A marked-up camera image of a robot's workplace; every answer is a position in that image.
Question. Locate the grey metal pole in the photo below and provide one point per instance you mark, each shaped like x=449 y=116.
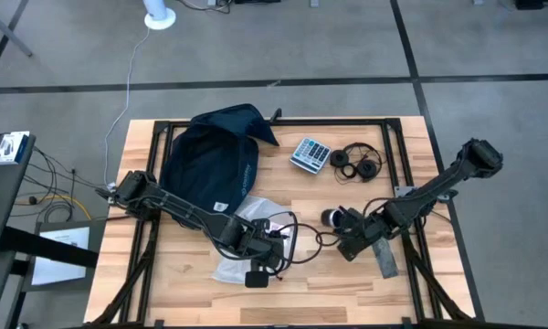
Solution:
x=9 y=32

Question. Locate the clear mesh zip pouch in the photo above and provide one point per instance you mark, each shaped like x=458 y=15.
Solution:
x=256 y=208

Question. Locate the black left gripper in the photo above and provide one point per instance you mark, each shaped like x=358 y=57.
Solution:
x=256 y=247

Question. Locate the white and blue box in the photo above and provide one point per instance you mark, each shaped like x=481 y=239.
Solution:
x=9 y=148

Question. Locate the white paper sheet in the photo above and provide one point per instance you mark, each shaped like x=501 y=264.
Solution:
x=59 y=256

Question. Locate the small black bracket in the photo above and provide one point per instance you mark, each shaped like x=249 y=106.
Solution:
x=277 y=114

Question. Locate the dark side desk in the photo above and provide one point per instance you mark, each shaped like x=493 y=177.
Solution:
x=0 y=205

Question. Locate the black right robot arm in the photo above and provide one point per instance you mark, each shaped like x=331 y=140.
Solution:
x=438 y=187

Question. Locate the dark grey strip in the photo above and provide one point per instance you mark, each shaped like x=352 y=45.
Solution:
x=386 y=258

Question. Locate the black desk crossbar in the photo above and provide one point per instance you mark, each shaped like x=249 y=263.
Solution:
x=50 y=247

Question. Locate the black metal table frame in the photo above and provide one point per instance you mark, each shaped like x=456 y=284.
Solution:
x=201 y=123

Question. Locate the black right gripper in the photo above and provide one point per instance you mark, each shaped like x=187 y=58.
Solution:
x=365 y=233

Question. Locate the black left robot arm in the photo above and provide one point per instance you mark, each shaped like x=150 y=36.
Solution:
x=187 y=210

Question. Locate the grey calculator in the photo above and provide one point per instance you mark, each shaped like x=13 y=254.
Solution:
x=310 y=155

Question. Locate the grey board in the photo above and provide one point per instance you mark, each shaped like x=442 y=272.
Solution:
x=96 y=283

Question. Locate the white pedestal stand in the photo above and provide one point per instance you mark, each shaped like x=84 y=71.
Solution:
x=160 y=18

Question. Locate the dark navy duffel bag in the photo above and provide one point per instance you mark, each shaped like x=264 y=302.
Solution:
x=210 y=160

